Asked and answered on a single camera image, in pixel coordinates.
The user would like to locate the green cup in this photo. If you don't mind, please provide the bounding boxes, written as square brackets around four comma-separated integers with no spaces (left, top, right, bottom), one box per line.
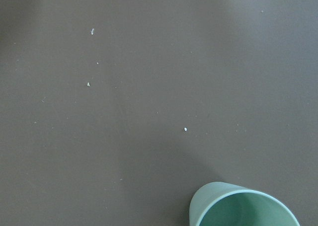
[189,182,300,226]

